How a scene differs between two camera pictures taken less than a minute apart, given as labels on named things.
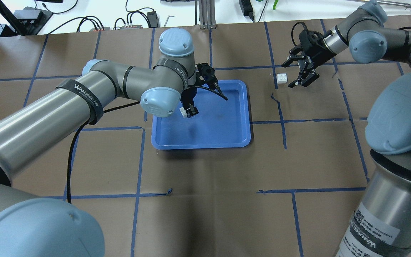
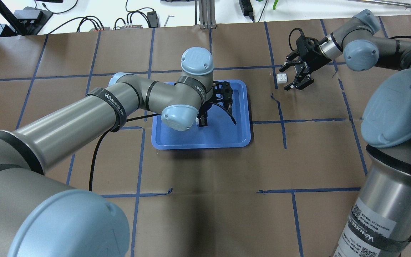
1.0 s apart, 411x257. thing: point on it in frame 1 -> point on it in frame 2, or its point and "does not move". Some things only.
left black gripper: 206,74 -> 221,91
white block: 282,78 does not move
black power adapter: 247,9 does not move
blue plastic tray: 219,123 does not move
